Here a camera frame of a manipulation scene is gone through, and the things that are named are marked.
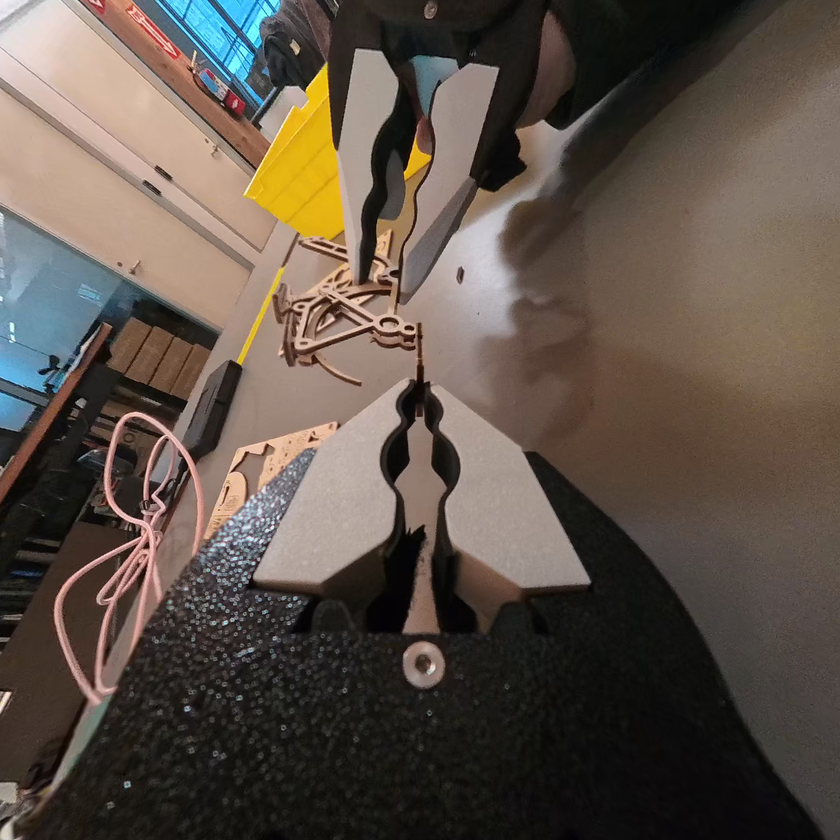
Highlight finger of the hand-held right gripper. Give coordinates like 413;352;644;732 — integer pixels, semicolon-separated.
336;48;409;284
395;59;501;307

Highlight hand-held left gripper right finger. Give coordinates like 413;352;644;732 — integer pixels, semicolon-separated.
420;382;593;626

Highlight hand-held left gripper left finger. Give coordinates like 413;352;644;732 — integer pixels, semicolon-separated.
252;379;421;623

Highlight assembled wooden crossbow model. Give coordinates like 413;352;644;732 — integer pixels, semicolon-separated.
272;259;421;389

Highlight wooden parts sheet oval cutouts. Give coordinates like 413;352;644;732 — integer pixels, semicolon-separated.
203;422;341;540

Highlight person's right hand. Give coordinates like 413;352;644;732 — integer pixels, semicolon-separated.
518;16;581;129

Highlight yellow plastic bin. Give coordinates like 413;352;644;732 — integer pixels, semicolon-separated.
244;62;429;241

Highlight black jacket on chair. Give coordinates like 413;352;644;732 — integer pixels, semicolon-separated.
259;0;343;91

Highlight black power brick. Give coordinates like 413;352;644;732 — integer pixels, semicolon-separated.
180;359;245;462

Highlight red fire extinguisher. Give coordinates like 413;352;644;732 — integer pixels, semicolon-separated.
196;66;248;114

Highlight yellow tape strip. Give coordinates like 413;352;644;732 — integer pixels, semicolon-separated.
236;261;291;366

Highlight wooden pillar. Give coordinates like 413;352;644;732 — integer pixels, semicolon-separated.
85;0;275;153

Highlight stack of cardboard boxes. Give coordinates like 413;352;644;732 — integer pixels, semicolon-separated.
107;317;212;399

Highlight red arrow sign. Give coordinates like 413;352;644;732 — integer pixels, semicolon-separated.
125;2;180;61

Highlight wood-edged desk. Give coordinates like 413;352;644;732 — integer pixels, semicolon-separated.
0;322;114;503

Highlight pink cable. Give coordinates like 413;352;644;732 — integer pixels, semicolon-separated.
54;411;206;707

